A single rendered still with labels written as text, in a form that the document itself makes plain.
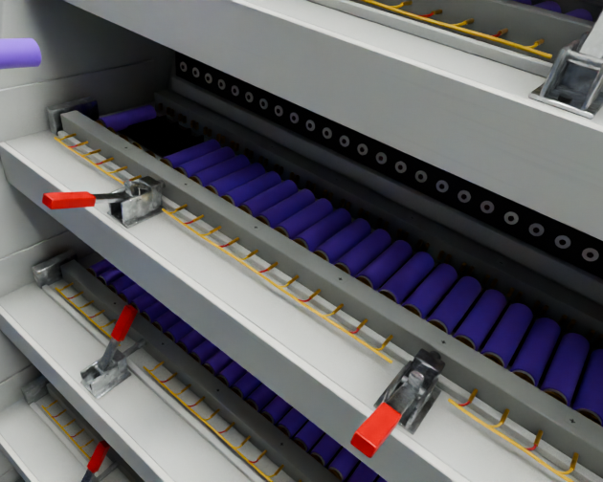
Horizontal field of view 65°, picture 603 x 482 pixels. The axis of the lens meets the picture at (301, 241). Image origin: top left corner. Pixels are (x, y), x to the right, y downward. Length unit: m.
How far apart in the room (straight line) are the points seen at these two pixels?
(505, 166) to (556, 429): 0.16
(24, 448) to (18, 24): 0.50
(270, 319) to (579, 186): 0.21
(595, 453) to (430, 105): 0.21
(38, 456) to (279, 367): 0.45
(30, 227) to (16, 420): 0.28
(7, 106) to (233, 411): 0.36
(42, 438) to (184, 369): 0.28
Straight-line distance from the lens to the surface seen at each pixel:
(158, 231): 0.41
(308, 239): 0.38
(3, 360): 0.72
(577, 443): 0.33
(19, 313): 0.63
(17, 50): 0.38
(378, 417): 0.26
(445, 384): 0.33
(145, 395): 0.53
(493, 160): 0.25
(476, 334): 0.35
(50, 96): 0.57
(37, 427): 0.75
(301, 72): 0.29
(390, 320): 0.33
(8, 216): 0.60
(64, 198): 0.38
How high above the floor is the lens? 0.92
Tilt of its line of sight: 24 degrees down
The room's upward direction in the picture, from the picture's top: 19 degrees clockwise
